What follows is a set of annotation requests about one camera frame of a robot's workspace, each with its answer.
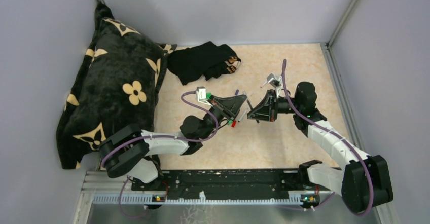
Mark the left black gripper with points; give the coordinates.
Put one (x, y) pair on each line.
(219, 108)

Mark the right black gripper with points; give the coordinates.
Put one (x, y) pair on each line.
(267, 109)

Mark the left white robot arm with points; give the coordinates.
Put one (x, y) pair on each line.
(127, 152)

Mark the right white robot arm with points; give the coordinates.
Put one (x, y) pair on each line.
(362, 180)

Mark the white pen near highlighter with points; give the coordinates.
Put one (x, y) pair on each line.
(242, 115)

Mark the black folded cloth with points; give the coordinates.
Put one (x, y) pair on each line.
(208, 60)

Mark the black floral plush pillow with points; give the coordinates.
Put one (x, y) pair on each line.
(118, 84)

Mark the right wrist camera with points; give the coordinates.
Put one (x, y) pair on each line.
(274, 81)

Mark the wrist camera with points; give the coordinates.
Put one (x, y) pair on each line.
(274, 81)
(201, 94)

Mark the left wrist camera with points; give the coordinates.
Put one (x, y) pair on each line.
(201, 94)

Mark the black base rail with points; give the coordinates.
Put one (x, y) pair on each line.
(231, 185)

